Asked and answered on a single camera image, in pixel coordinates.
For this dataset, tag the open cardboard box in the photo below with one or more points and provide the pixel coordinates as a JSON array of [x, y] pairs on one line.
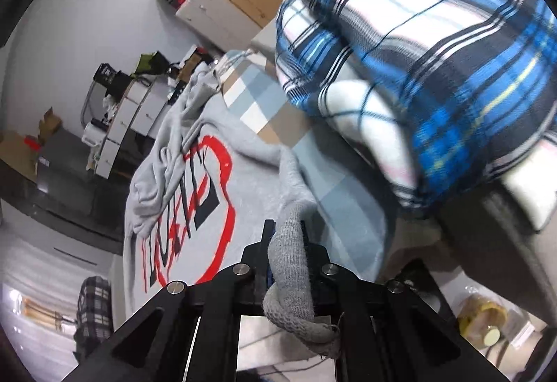
[[48, 123]]

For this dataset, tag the black tub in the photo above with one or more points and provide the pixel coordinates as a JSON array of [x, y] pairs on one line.
[[103, 75]]

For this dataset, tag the tall dark glass cabinet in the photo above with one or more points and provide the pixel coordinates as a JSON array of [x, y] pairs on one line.
[[43, 212]]

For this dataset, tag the white desk with drawers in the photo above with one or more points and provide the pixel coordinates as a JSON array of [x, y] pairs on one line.
[[130, 107]]

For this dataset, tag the red bottle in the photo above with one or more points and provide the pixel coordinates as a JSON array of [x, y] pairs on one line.
[[31, 144]]

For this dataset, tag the white kettle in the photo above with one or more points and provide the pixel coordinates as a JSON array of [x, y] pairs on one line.
[[90, 133]]

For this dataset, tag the tall flat cardboard box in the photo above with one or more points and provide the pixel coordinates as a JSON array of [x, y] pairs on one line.
[[17, 153]]

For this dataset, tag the black wrapped flower bouquet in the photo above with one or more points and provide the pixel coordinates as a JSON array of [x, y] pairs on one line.
[[148, 62]]

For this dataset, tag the checked bed sheet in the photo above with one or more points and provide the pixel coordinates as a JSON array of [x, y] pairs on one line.
[[348, 208]]

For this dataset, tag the white upright suitcase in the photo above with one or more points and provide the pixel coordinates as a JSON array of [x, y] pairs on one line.
[[209, 14]]

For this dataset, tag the dark plaid cloth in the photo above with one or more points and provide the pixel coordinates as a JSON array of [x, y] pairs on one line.
[[93, 312]]

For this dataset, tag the grey padded bed frame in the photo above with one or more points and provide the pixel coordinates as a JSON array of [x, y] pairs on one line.
[[500, 242]]

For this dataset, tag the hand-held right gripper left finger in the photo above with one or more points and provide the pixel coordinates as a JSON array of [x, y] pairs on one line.
[[254, 260]]

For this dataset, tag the grey printed hoodie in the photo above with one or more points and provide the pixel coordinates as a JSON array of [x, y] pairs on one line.
[[252, 155]]

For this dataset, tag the white pillow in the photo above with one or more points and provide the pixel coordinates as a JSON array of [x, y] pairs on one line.
[[535, 190]]

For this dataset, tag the dark grey fridge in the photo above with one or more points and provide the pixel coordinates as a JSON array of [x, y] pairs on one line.
[[65, 173]]

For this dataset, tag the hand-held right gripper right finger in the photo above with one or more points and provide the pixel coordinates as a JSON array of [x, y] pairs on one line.
[[322, 260]]

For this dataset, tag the blue plaid blanket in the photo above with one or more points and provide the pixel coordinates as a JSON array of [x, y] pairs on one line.
[[413, 60]]

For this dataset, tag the yellow lidded jar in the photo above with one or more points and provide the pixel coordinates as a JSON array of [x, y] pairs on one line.
[[483, 316]]

